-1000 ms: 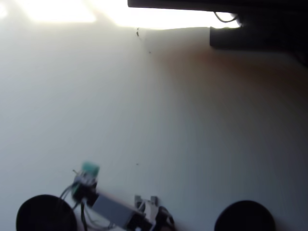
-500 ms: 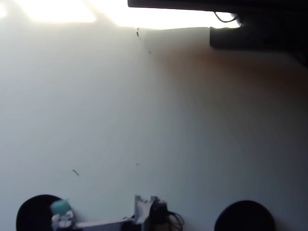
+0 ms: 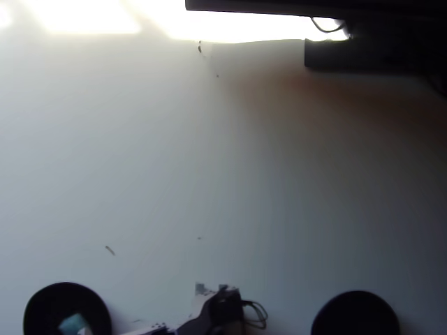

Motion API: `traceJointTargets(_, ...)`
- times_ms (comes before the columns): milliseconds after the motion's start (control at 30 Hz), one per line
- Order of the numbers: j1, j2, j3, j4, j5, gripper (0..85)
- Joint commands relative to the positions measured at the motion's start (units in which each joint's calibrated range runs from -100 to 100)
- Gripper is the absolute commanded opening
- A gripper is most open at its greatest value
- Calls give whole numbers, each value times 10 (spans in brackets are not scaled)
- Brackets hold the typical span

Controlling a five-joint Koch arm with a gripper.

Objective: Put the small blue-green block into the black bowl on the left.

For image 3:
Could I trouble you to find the teal foam cube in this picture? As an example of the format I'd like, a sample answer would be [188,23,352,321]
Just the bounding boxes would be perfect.
[57,312,89,335]

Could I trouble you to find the black rectangular box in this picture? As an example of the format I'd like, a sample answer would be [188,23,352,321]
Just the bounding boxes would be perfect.
[303,37,447,73]

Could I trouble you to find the black round bowl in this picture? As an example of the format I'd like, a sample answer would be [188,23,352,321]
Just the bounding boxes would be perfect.
[310,290,401,335]
[23,281,113,335]

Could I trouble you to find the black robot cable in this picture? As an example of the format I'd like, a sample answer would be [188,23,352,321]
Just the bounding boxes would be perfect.
[242,299,270,330]

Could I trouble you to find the thin black background cable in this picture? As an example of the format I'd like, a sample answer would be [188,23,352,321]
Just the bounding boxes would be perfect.
[310,15,347,34]

